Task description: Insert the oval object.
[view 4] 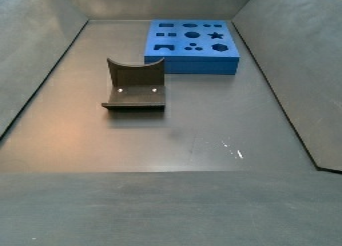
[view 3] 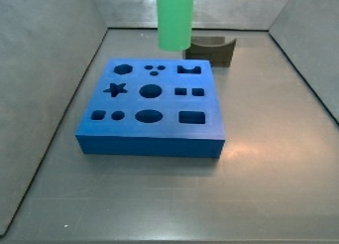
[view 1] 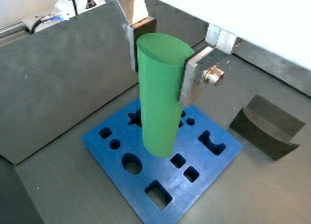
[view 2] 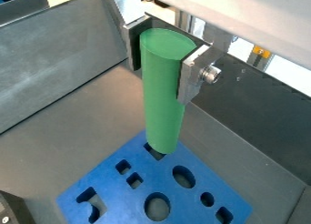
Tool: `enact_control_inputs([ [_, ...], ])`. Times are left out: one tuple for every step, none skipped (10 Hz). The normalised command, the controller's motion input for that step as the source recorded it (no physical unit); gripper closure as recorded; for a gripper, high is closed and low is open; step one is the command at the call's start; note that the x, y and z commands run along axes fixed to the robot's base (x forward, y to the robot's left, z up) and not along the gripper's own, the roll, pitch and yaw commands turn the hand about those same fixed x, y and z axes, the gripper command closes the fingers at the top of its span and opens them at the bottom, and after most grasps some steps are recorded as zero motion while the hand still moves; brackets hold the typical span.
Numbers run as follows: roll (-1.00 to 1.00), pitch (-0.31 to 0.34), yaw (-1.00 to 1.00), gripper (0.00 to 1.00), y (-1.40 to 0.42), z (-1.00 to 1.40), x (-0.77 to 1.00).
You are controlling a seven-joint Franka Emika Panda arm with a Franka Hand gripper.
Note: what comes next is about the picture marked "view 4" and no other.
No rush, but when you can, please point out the black curved holder bracket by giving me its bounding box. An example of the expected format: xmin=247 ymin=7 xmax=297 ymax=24
xmin=101 ymin=59 xmax=165 ymax=110

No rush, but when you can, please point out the blue shape sorter box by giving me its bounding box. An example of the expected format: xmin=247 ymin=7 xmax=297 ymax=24
xmin=144 ymin=20 xmax=240 ymax=75

